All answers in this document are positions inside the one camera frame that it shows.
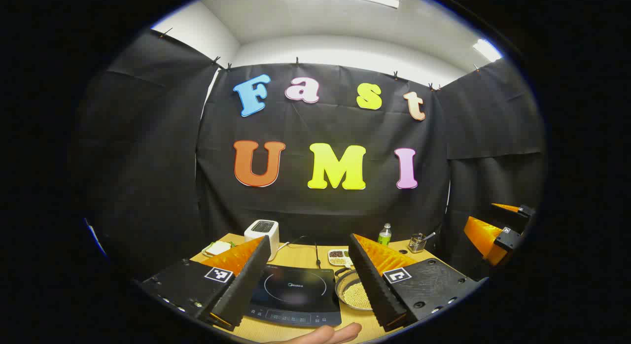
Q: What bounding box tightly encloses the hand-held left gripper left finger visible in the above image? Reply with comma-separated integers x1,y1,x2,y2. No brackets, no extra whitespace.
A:
140,236,272,331

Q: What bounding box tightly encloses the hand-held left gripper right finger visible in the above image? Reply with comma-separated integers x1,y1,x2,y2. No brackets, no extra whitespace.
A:
348,233,486,332

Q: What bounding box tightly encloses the stainless steel pot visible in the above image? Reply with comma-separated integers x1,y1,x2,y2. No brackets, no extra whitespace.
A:
334,268,375,312

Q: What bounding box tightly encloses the black induction cooktop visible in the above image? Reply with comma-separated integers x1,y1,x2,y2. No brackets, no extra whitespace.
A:
244,264,343,328

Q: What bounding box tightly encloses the heap of soybeans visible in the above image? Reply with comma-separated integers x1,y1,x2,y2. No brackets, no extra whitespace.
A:
343,281,373,309

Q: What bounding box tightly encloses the divided dish of beans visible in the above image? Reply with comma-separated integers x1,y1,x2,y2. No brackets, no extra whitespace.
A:
328,249,353,267

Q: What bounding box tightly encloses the white toaster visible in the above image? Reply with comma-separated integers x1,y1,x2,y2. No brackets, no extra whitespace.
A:
244,219,280,262

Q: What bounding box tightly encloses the pale green sandwich plate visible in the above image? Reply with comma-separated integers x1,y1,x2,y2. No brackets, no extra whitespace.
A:
201,241,236,257

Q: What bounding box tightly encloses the black power cable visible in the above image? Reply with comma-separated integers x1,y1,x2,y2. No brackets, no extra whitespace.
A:
288,236,322,269

